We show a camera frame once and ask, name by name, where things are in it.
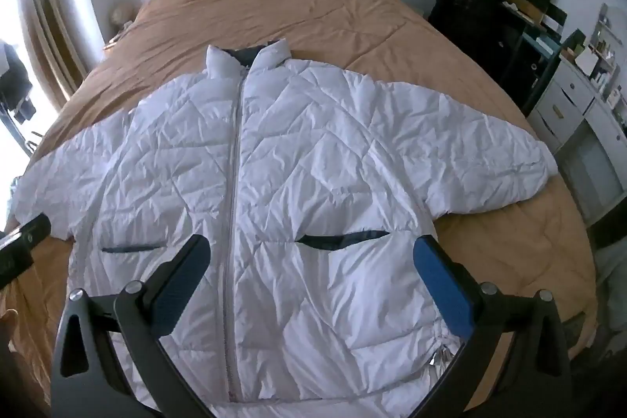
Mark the tan bed blanket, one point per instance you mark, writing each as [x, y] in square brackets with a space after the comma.
[269, 11]

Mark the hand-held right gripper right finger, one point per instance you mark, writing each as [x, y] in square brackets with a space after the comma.
[443, 290]

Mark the black metal shelf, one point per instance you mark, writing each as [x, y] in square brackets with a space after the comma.
[531, 55]

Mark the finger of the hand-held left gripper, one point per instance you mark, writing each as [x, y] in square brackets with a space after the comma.
[19, 246]

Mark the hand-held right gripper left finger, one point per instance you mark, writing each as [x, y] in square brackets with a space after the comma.
[182, 283]

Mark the dark hanging clothes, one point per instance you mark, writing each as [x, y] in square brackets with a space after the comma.
[14, 80]

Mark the black backpack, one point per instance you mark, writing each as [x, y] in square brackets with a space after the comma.
[465, 6]

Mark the beige striped curtain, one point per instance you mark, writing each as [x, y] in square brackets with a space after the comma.
[49, 31]

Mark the white puffer jacket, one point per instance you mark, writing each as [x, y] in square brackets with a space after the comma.
[294, 153]

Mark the white drawer cabinet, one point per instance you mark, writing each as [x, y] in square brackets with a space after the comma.
[568, 104]

